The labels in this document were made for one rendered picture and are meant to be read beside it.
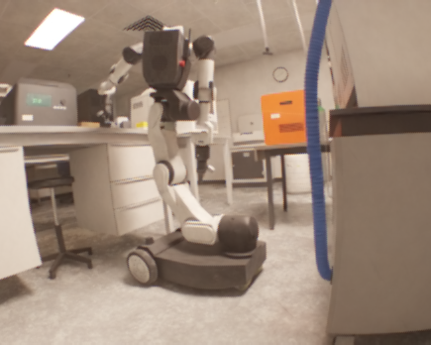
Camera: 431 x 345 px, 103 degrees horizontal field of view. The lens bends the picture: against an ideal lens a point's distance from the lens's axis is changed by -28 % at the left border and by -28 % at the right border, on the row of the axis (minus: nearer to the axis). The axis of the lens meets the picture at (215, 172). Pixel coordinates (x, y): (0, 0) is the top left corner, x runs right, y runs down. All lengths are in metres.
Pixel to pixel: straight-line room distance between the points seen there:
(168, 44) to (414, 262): 1.33
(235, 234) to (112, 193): 0.86
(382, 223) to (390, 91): 0.31
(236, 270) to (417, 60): 1.03
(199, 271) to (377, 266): 0.78
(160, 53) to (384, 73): 1.04
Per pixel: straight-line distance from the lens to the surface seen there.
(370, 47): 0.65
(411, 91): 0.65
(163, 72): 1.29
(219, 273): 1.13
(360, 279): 0.67
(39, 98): 1.45
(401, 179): 0.61
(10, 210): 1.31
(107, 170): 1.62
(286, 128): 1.96
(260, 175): 4.54
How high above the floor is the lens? 0.66
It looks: 4 degrees down
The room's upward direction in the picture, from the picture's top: 5 degrees counter-clockwise
